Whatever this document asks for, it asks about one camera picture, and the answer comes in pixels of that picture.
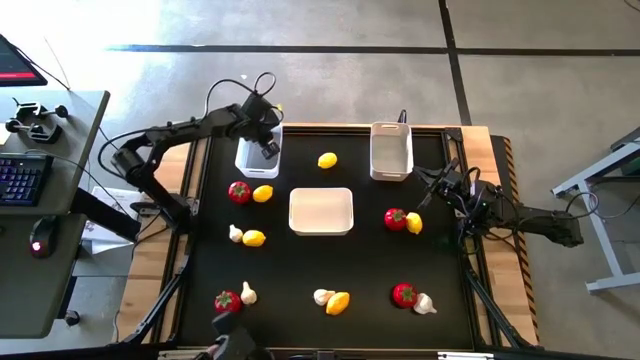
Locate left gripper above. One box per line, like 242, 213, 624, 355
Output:
249, 112, 285, 161

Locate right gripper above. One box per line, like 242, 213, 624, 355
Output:
413, 166, 476, 212

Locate red tomato green stem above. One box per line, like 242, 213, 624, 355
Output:
383, 207, 408, 232
391, 282, 419, 309
214, 290, 243, 315
228, 180, 253, 205

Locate narrow white plastic basket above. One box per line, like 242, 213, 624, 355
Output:
369, 121, 415, 183
234, 122, 284, 180

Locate wide white plastic basket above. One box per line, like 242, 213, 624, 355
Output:
288, 187, 355, 237

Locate black table mat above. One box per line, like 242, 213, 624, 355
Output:
175, 130, 476, 351

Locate yellow black hazard tape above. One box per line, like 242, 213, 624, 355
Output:
502, 135, 542, 346

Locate black desk base bar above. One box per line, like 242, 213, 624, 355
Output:
69, 187, 142, 242

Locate grey metal stand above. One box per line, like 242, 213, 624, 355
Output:
551, 125, 640, 295

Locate white paper sheets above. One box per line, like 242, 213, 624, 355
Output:
81, 185, 146, 255

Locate black screw clamp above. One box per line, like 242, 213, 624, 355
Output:
10, 97, 70, 123
4, 118, 64, 145

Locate black computer mouse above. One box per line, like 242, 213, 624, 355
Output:
28, 215, 59, 260

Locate black backlit keyboard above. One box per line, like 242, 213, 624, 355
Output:
0, 153, 55, 208

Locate dark computer monitor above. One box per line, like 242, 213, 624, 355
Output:
0, 33, 49, 88

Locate grey desk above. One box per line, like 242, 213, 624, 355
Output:
0, 89, 111, 341

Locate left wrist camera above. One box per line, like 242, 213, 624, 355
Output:
243, 93, 274, 121

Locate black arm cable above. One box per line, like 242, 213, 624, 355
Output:
203, 71, 279, 121
97, 128, 152, 180
457, 166, 504, 242

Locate silver metal bracket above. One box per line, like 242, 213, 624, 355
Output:
158, 349, 214, 360
437, 351, 496, 360

